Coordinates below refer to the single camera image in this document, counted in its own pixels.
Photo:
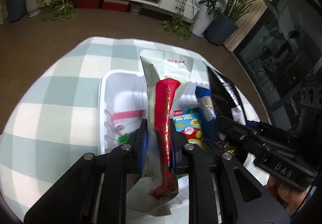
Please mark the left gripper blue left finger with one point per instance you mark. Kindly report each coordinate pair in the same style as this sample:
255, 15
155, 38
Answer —
142, 140

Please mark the blue panda snack bag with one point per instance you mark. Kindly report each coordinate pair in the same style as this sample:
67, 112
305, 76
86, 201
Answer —
187, 121

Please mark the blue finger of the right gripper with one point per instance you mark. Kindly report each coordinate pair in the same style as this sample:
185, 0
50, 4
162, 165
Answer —
234, 131

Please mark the tall plant dark pot right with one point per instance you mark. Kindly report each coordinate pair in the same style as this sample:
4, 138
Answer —
225, 25

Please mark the beige curtain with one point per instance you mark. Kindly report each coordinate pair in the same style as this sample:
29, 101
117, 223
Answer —
245, 24

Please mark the red storage box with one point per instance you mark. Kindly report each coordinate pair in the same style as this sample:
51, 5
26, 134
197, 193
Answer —
88, 4
116, 5

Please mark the pink cartoon snack packet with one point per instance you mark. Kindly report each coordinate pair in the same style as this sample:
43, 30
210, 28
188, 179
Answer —
126, 122

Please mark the person's right hand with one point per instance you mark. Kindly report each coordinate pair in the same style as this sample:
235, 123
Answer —
292, 197

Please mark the clear sunflower seed bag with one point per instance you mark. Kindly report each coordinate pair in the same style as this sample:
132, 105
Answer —
129, 138

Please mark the left red storage box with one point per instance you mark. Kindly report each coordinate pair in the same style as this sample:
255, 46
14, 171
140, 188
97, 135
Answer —
88, 4

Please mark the white red long pouch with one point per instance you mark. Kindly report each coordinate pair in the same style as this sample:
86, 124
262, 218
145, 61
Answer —
167, 74

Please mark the white plastic tray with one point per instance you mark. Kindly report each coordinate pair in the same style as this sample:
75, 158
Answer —
122, 104

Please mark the trailing plant on console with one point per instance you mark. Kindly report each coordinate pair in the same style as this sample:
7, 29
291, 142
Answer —
178, 25

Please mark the right red storage box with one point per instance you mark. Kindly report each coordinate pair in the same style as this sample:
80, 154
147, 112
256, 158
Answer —
116, 5

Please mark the plant in white pot right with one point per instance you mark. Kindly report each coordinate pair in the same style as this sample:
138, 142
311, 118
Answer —
209, 10

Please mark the black snack packet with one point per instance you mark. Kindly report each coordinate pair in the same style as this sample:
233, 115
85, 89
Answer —
226, 102

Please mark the glass sliding door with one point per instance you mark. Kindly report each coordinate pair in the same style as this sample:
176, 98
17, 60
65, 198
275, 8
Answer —
278, 53

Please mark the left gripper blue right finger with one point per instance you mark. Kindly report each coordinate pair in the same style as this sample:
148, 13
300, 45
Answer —
174, 144

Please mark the green white checkered tablecloth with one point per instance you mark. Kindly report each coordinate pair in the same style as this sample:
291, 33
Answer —
55, 122

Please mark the blue yellow snack bag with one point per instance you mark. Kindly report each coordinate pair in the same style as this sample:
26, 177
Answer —
207, 118

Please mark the small white pot under console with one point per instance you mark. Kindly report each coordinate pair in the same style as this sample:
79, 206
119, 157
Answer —
135, 8

